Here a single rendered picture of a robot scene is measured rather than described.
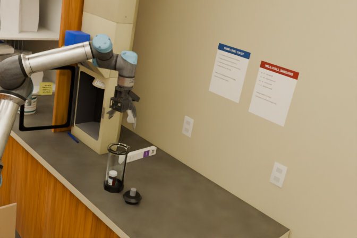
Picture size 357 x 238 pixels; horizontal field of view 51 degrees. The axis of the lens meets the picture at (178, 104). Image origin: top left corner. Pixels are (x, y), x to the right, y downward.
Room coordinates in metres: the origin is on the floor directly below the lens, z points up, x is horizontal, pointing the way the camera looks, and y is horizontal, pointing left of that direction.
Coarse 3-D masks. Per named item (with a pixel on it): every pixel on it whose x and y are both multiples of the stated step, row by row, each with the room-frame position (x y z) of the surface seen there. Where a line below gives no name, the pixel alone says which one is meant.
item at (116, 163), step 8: (112, 144) 1.67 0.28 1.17; (120, 144) 1.69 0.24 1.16; (120, 152) 1.60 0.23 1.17; (112, 160) 1.61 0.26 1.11; (120, 160) 1.61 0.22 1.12; (112, 168) 1.61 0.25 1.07; (120, 168) 1.62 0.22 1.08; (112, 176) 1.61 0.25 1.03; (120, 176) 1.62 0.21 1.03; (112, 184) 1.61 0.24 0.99; (120, 184) 1.63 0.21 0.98
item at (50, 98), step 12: (48, 72) 2.05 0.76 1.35; (60, 72) 2.10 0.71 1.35; (36, 84) 2.01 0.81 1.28; (48, 84) 2.06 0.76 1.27; (60, 84) 2.10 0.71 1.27; (36, 96) 2.02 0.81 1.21; (48, 96) 2.06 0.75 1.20; (60, 96) 2.11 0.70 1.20; (24, 108) 1.98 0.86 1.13; (36, 108) 2.02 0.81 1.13; (48, 108) 2.06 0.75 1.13; (60, 108) 2.11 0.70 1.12; (24, 120) 1.98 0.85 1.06; (36, 120) 2.02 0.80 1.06; (48, 120) 2.07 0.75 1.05; (60, 120) 2.11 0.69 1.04
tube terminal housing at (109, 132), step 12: (84, 12) 2.16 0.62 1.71; (84, 24) 2.16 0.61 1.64; (96, 24) 2.08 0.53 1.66; (108, 24) 2.01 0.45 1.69; (120, 24) 1.99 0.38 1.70; (132, 24) 2.05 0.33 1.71; (108, 36) 2.00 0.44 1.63; (120, 36) 1.99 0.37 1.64; (132, 36) 2.14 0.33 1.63; (120, 48) 2.00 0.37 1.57; (108, 84) 1.97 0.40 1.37; (108, 96) 1.97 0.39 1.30; (108, 108) 1.98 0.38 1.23; (108, 120) 1.99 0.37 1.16; (120, 120) 2.13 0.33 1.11; (72, 132) 2.16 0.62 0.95; (84, 132) 2.08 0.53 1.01; (108, 132) 2.00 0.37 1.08; (96, 144) 1.99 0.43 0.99; (108, 144) 2.01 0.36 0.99
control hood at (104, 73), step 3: (87, 60) 1.92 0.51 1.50; (90, 60) 1.90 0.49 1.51; (90, 63) 1.93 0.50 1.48; (90, 66) 1.98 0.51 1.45; (93, 66) 1.93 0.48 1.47; (93, 69) 1.97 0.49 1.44; (96, 69) 1.94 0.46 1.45; (99, 69) 1.91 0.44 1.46; (102, 69) 1.93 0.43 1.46; (105, 69) 1.94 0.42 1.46; (96, 72) 1.99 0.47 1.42; (99, 72) 1.94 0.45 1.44; (102, 72) 1.93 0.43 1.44; (105, 72) 1.94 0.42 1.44; (108, 72) 1.96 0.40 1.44; (102, 75) 1.95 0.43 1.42; (105, 75) 1.95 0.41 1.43; (108, 75) 1.96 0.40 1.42
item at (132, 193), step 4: (132, 188) 1.58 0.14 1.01; (128, 192) 1.58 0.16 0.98; (132, 192) 1.56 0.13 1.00; (136, 192) 1.59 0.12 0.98; (124, 196) 1.55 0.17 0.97; (128, 196) 1.55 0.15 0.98; (132, 196) 1.56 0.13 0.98; (136, 196) 1.56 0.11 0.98; (140, 196) 1.57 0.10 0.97; (128, 200) 1.53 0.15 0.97; (132, 200) 1.53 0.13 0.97; (136, 200) 1.54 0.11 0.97; (132, 204) 1.54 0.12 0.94
